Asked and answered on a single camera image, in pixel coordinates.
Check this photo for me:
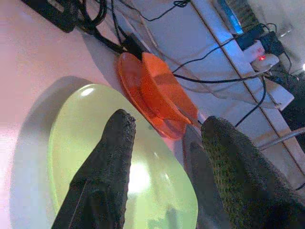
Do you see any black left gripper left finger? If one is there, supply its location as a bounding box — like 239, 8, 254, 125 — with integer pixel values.
51, 109, 136, 229

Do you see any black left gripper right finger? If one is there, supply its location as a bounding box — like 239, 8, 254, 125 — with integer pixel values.
201, 116, 305, 229

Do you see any silver faucet pipe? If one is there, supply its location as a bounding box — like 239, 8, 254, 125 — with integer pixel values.
258, 127, 305, 151

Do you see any green plate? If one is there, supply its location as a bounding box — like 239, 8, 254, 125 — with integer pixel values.
47, 83, 200, 229

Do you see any orange plastic plate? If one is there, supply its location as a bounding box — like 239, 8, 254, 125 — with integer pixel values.
116, 52, 186, 141

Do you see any orange plastic bowl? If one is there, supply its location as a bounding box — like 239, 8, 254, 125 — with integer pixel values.
142, 52, 200, 125

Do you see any white power strip red light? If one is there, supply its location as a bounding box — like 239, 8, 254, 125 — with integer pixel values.
250, 39, 281, 72

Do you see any black charger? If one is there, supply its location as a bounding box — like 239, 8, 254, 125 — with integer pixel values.
237, 23, 265, 51
259, 31, 286, 56

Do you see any black power strip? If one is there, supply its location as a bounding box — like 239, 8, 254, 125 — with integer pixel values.
21, 0, 80, 33

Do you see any black thin cable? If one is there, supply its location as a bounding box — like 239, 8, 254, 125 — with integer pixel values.
172, 38, 240, 73
234, 76, 268, 127

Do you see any black knotted cable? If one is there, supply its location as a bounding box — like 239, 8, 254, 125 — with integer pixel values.
130, 0, 191, 22

